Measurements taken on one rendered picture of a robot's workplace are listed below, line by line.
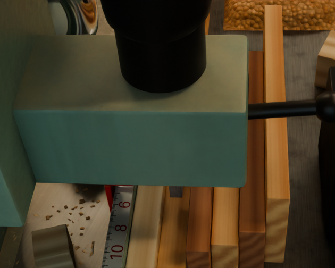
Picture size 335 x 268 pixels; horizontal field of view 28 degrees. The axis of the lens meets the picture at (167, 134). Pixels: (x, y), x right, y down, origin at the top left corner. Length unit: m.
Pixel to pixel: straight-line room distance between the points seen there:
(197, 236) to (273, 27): 0.20
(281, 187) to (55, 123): 0.16
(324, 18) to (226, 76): 0.32
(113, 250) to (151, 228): 0.03
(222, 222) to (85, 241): 0.22
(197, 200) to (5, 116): 0.16
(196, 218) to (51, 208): 0.25
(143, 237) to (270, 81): 0.16
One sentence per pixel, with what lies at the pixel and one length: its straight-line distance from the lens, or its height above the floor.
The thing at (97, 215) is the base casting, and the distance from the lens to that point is 0.67.
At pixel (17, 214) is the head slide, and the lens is 0.41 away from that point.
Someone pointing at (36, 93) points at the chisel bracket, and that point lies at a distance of 0.40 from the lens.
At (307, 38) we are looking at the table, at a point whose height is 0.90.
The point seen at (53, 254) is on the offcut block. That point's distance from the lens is 0.61.
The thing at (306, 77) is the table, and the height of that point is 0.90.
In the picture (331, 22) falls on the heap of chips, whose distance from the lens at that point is 0.70.
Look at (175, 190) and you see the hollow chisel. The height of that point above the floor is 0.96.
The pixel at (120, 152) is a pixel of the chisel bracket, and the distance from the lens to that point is 0.40.
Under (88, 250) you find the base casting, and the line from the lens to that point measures 0.65.
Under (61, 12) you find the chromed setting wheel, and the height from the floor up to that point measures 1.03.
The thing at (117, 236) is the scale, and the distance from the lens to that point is 0.46.
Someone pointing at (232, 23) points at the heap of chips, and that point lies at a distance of 0.70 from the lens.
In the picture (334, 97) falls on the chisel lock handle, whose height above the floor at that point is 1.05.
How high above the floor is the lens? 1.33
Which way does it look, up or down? 47 degrees down
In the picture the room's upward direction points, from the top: 6 degrees counter-clockwise
